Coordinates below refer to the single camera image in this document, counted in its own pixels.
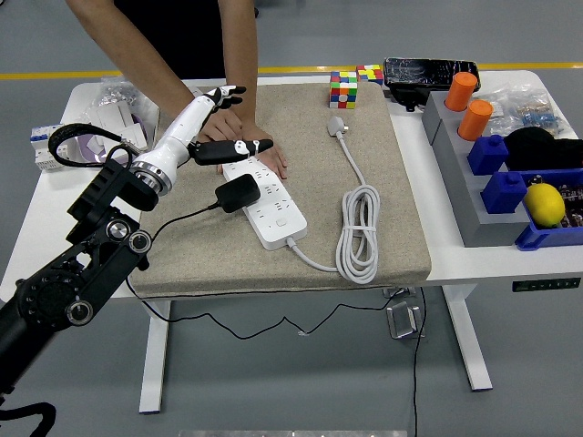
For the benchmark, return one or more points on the large colourful puzzle cube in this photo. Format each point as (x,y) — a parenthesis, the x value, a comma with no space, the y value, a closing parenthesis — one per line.
(344,91)

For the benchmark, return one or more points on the person's torso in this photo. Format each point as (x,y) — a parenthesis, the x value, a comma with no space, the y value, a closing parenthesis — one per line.
(182,36)

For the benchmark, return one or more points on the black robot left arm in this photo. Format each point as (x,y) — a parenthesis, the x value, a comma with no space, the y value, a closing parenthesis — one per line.
(50,296)

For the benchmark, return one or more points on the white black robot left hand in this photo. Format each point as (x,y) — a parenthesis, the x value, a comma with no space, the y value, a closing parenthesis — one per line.
(182,129)

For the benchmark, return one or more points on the clear bags of components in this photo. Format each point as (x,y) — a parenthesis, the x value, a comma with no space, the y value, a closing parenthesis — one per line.
(530,111)

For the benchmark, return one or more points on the clear bag of screws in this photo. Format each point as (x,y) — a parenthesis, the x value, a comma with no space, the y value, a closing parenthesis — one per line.
(120,91)

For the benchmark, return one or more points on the blue plastic bin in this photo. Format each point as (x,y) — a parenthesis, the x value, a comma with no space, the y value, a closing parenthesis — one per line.
(546,239)

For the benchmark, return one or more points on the person's left hand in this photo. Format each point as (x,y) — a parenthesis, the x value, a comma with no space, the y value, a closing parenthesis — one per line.
(271,159)

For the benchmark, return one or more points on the black plug adapter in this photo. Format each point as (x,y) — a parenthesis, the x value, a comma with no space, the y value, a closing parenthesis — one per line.
(237,193)

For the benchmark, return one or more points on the black plastic-wrapped device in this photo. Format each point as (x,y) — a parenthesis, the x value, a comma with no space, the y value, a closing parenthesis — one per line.
(423,73)

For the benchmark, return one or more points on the person's left forearm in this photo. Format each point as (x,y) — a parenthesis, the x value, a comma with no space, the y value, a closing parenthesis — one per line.
(238,50)

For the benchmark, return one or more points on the large grey block holder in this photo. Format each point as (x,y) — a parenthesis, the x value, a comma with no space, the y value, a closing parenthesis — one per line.
(469,209)

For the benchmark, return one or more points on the dark circuit boards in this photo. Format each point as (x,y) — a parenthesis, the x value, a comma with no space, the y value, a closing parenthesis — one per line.
(575,200)

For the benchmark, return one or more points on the large silver metal bracket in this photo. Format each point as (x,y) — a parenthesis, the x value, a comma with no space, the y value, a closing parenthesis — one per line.
(403,321)

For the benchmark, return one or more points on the small silver metal bracket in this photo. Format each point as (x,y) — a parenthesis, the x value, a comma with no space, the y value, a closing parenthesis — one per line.
(396,292)

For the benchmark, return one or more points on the purple bowl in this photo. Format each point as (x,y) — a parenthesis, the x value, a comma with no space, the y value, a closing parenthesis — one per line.
(86,148)

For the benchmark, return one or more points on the grey-brown fabric mat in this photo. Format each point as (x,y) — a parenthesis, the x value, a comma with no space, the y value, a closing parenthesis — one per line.
(319,182)

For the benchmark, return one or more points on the yellow lemon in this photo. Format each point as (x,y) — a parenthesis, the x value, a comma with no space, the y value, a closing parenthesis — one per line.
(544,205)

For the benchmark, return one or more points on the white wall switch panel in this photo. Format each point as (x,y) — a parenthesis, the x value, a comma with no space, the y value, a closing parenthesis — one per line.
(200,90)

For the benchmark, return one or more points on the person's right forearm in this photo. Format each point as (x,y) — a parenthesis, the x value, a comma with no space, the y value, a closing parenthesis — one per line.
(136,54)

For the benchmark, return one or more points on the white power strip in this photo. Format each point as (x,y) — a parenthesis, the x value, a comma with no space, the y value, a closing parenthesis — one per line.
(278,214)

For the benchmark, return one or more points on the small colourful puzzle cube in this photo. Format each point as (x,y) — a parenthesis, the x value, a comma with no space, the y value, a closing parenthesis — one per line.
(371,74)

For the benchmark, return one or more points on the black table control panel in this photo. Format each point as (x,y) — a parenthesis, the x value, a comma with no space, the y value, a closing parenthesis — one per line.
(546,285)

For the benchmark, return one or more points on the white circuit breaker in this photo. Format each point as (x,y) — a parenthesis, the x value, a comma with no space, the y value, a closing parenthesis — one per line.
(41,145)

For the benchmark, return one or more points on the person's right hand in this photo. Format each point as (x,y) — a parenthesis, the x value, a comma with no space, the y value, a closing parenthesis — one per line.
(223,127)

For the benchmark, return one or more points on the white table leg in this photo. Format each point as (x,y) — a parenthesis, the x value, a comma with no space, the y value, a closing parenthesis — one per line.
(469,341)
(155,359)

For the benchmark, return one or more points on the orange cylinder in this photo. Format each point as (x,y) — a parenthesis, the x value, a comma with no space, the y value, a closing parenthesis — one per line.
(461,93)
(474,122)

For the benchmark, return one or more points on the white wall socket panel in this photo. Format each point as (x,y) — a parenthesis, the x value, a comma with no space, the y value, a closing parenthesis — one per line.
(134,134)

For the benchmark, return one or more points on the blue block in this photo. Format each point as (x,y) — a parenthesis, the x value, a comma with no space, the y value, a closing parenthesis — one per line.
(488,157)
(503,196)

